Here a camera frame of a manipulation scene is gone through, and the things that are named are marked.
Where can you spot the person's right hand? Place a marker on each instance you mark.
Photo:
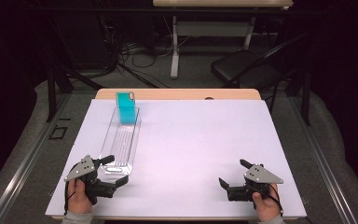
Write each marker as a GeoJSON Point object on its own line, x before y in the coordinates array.
{"type": "Point", "coordinates": [267, 205]}

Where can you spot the person's left hand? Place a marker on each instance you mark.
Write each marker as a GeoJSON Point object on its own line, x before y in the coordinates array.
{"type": "Point", "coordinates": [79, 199]}

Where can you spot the wooden table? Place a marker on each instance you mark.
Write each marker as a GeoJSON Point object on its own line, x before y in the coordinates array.
{"type": "Point", "coordinates": [174, 94]}

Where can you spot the white board table cover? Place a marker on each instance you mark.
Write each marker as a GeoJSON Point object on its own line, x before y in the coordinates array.
{"type": "Point", "coordinates": [180, 140]}

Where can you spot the grey metal floor rail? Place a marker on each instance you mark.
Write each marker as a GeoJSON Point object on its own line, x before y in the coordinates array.
{"type": "Point", "coordinates": [323, 161]}
{"type": "Point", "coordinates": [18, 174]}

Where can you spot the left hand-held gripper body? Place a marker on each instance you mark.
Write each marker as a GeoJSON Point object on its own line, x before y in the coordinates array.
{"type": "Point", "coordinates": [82, 169]}

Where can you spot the black metal stand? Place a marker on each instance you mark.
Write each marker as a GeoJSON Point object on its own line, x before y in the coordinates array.
{"type": "Point", "coordinates": [306, 99]}
{"type": "Point", "coordinates": [52, 93]}

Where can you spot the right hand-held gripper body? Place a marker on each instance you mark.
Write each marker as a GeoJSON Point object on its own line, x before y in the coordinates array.
{"type": "Point", "coordinates": [261, 177]}

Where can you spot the black folding chair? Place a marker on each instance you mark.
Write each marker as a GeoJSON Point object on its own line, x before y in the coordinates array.
{"type": "Point", "coordinates": [242, 67]}

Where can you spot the teal and white phone case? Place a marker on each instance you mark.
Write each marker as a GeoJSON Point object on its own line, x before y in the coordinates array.
{"type": "Point", "coordinates": [126, 107]}

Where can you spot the clear plastic bin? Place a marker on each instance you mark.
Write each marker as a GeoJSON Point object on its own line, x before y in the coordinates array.
{"type": "Point", "coordinates": [121, 146]}

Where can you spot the white-legged wooden desk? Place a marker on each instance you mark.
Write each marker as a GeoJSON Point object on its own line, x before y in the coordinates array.
{"type": "Point", "coordinates": [211, 29]}

